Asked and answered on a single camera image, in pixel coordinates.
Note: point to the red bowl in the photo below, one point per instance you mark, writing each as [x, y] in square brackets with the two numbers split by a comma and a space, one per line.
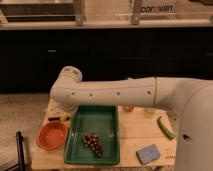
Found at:
[52, 135]

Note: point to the blue sponge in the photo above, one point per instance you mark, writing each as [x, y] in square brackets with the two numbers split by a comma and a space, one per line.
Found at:
[148, 154]

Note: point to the dark cabinet counter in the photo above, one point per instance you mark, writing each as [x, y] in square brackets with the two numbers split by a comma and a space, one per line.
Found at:
[33, 54]

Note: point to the black chair back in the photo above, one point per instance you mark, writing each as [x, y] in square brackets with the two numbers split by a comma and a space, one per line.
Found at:
[17, 164]

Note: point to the green plastic tray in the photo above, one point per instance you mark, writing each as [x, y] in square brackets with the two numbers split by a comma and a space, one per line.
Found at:
[100, 121]

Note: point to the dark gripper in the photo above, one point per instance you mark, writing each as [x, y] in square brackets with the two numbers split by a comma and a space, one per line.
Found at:
[54, 117]

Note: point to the green cucumber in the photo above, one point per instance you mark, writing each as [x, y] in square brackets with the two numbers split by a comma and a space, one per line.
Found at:
[164, 129]

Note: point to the small orange fruit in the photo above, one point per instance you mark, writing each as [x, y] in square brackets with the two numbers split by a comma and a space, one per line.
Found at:
[128, 108]

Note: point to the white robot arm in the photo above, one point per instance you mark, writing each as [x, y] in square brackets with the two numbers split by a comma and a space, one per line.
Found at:
[191, 98]

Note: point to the dark grape bunch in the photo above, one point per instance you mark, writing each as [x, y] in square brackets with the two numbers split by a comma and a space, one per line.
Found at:
[93, 142]

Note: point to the white cardboard box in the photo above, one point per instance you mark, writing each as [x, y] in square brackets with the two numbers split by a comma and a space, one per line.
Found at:
[152, 9]

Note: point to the small green fruit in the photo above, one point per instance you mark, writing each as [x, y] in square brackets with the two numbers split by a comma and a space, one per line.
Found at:
[149, 111]

